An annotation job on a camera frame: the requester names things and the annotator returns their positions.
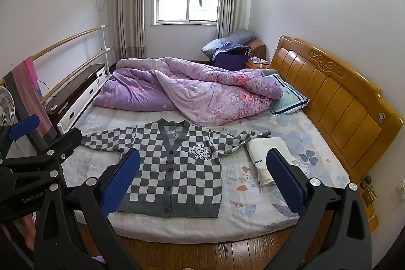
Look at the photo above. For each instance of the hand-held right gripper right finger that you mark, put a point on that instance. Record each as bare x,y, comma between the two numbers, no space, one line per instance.
284,183

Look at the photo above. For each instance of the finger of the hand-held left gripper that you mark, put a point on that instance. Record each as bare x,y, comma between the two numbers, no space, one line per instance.
23,128
65,142

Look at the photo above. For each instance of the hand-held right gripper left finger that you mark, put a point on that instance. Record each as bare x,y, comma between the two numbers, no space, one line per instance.
121,183

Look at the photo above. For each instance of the grey white checkered cardigan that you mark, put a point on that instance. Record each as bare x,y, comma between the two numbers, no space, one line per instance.
189,181

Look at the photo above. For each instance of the grey striped towel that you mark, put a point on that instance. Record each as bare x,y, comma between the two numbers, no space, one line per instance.
28,105

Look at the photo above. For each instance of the white electric fan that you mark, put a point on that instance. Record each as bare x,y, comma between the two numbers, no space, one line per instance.
5,107

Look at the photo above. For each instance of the folded white sweater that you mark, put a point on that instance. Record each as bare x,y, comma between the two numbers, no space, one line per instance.
262,156

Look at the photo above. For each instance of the floral bed sheet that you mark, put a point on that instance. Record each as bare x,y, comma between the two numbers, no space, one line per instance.
246,203

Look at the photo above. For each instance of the pink towel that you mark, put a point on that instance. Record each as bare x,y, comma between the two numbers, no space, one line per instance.
31,77

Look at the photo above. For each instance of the white cabinet with dark top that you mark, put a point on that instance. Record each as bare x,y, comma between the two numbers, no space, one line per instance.
79,89

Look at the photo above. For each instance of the striped light blue pillow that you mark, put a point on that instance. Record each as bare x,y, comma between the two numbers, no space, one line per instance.
289,97

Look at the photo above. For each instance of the purple floral quilt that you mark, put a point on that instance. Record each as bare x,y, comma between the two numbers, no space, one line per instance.
189,89

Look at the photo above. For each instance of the wooden nightstand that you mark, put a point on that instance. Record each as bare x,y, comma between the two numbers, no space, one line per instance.
256,64

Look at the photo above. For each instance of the dark purple cloth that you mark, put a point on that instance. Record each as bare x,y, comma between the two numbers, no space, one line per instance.
227,61

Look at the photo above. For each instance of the blue grey bedding pile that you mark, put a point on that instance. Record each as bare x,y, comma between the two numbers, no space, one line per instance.
231,37

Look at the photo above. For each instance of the wooden barre rail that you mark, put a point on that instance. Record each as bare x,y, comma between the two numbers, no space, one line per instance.
79,67
63,42

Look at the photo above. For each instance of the brass bed bracket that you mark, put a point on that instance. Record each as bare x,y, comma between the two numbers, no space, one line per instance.
369,194

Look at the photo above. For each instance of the white barre post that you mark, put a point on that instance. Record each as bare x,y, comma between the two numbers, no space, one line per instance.
104,48

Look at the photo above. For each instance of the white wall socket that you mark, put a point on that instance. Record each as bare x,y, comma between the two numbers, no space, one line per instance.
401,189

